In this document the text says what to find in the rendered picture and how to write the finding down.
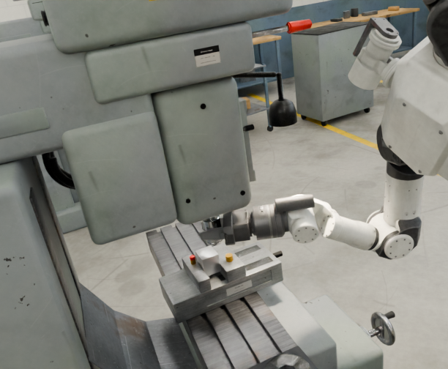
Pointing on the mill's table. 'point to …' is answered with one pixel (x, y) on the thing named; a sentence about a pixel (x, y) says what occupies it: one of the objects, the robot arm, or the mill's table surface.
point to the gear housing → (170, 61)
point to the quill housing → (203, 148)
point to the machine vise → (218, 282)
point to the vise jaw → (232, 272)
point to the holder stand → (287, 361)
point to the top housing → (145, 19)
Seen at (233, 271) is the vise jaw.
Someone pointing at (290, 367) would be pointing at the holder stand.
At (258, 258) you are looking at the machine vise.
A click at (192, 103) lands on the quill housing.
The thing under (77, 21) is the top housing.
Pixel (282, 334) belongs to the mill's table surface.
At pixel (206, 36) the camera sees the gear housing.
